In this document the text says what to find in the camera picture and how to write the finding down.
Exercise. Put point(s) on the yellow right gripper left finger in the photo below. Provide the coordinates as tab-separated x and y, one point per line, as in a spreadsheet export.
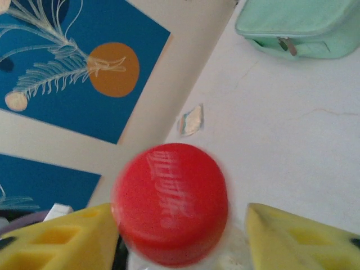
56	244

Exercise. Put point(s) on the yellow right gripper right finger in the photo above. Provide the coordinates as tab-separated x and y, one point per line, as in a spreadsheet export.
303	244

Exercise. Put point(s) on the Coca-Cola plastic bottle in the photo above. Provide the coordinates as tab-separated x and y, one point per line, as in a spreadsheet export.
168	202

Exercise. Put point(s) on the tan sponge packet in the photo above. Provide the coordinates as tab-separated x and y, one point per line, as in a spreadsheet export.
192	119

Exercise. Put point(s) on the mint green zip pouch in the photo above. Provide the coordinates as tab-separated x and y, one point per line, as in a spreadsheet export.
295	19

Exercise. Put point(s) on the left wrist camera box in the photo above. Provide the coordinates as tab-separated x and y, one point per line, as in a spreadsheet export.
60	209

